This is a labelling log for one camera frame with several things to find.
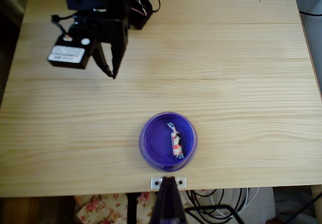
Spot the floral pattern fabric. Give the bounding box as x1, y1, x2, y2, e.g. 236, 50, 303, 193
74, 192, 162, 224

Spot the white cable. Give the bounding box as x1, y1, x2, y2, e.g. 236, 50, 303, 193
185, 187, 260, 217

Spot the black camera cable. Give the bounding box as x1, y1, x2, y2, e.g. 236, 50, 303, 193
51, 14, 77, 37

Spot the wrapped red white blue candy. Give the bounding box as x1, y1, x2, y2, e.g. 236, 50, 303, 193
166, 122, 186, 160

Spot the silver metal bracket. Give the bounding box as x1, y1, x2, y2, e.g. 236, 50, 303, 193
150, 176, 187, 190

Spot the black coiled cable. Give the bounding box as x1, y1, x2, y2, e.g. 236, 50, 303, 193
188, 188, 227, 220

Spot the dark camera mount arm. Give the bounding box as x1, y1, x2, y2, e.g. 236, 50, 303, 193
149, 175, 188, 224

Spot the wooden table leg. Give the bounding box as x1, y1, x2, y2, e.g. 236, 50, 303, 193
310, 185, 322, 224

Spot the black post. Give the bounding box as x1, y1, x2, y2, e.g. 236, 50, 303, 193
126, 192, 142, 224

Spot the purple plastic bowl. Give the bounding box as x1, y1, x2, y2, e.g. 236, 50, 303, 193
139, 111, 199, 172

